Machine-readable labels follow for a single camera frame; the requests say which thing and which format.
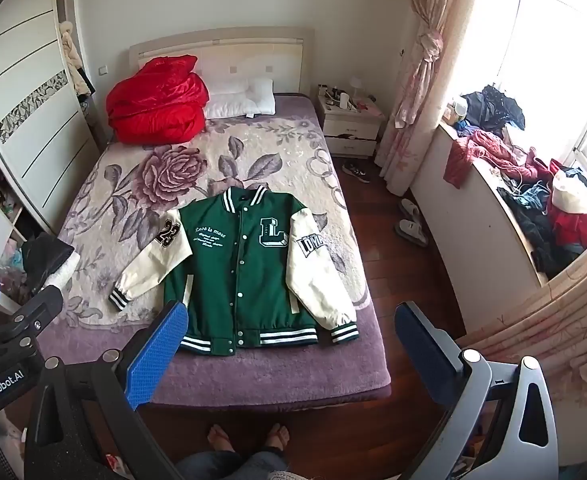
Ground bed with purple sheet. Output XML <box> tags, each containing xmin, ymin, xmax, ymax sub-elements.
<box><xmin>48</xmin><ymin>95</ymin><xmax>393</xmax><ymax>408</ymax></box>

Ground white pillow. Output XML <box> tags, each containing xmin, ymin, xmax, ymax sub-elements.
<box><xmin>247</xmin><ymin>77</ymin><xmax>277</xmax><ymax>117</ymax></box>
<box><xmin>203</xmin><ymin>78</ymin><xmax>254</xmax><ymax>120</ymax></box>

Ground person's foot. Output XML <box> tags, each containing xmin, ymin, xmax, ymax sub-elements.
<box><xmin>264</xmin><ymin>422</ymin><xmax>290</xmax><ymax>454</ymax></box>
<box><xmin>207</xmin><ymin>423</ymin><xmax>235</xmax><ymax>454</ymax></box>

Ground tied pink floral curtain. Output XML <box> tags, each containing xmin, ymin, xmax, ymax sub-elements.
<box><xmin>376</xmin><ymin>0</ymin><xmax>484</xmax><ymax>196</ymax></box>

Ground white hat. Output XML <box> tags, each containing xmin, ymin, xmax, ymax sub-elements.
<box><xmin>552</xmin><ymin>170</ymin><xmax>587</xmax><ymax>214</ymax></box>

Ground loose pink floral curtain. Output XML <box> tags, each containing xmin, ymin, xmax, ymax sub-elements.
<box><xmin>466</xmin><ymin>230</ymin><xmax>587</xmax><ymax>406</ymax></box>

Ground green varsity jacket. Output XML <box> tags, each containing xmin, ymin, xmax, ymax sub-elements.
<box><xmin>108</xmin><ymin>185</ymin><xmax>361</xmax><ymax>357</ymax></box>

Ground hanging cream garment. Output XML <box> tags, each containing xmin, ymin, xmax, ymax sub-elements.
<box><xmin>59</xmin><ymin>21</ymin><xmax>93</xmax><ymax>97</ymax></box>

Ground window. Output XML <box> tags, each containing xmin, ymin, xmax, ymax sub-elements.
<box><xmin>483</xmin><ymin>0</ymin><xmax>587</xmax><ymax>171</ymax></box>

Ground person's right foot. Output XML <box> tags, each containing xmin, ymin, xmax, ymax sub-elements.
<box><xmin>264</xmin><ymin>422</ymin><xmax>290</xmax><ymax>454</ymax></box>

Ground red quilt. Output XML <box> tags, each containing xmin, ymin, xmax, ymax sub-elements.
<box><xmin>106</xmin><ymin>55</ymin><xmax>210</xmax><ymax>147</ymax></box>

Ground floral plush blanket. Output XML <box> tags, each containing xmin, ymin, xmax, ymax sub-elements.
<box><xmin>58</xmin><ymin>117</ymin><xmax>374</xmax><ymax>328</ymax></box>

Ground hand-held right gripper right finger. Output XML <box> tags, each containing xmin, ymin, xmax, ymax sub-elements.
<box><xmin>395</xmin><ymin>301</ymin><xmax>560</xmax><ymax>480</ymax></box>

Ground black jacket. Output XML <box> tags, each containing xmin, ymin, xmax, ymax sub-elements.
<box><xmin>461</xmin><ymin>85</ymin><xmax>527</xmax><ymax>131</ymax></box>

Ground white sliding wardrobe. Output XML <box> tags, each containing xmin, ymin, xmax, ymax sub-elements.
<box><xmin>0</xmin><ymin>0</ymin><xmax>104</xmax><ymax>241</ymax></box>

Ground person's blue jeans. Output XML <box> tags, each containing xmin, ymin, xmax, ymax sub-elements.
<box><xmin>174</xmin><ymin>447</ymin><xmax>295</xmax><ymax>480</ymax></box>

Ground cream bed headboard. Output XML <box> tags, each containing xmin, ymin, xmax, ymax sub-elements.
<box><xmin>129</xmin><ymin>26</ymin><xmax>315</xmax><ymax>98</ymax></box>

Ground black clothes pile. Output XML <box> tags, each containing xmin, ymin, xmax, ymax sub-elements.
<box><xmin>497</xmin><ymin>187</ymin><xmax>577</xmax><ymax>279</ymax></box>

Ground black sneaker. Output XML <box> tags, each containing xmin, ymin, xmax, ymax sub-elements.
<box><xmin>342</xmin><ymin>162</ymin><xmax>371</xmax><ymax>184</ymax></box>

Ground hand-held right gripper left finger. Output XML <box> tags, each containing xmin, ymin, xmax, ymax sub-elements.
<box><xmin>23</xmin><ymin>301</ymin><xmax>189</xmax><ymax>480</ymax></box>

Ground bright red garment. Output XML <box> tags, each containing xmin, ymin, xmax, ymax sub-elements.
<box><xmin>547</xmin><ymin>159</ymin><xmax>587</xmax><ymax>250</ymax></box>

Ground white nightstand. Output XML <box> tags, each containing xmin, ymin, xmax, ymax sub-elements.
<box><xmin>316</xmin><ymin>91</ymin><xmax>387</xmax><ymax>158</ymax></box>

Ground person's left foot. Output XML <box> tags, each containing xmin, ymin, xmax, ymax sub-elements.
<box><xmin>207</xmin><ymin>423</ymin><xmax>235</xmax><ymax>454</ymax></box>

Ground pink red garment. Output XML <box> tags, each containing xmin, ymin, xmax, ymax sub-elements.
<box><xmin>443</xmin><ymin>129</ymin><xmax>529</xmax><ymax>190</ymax></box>

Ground black cloth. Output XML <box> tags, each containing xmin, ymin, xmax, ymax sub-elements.
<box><xmin>20</xmin><ymin>234</ymin><xmax>76</xmax><ymax>291</ymax></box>

